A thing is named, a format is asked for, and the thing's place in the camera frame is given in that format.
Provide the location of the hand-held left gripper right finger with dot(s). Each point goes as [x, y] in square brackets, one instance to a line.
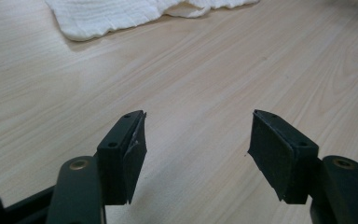
[279, 155]

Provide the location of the white towel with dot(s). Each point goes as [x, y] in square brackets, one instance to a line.
[115, 15]

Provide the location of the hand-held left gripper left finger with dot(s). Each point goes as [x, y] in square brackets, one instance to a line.
[119, 161]

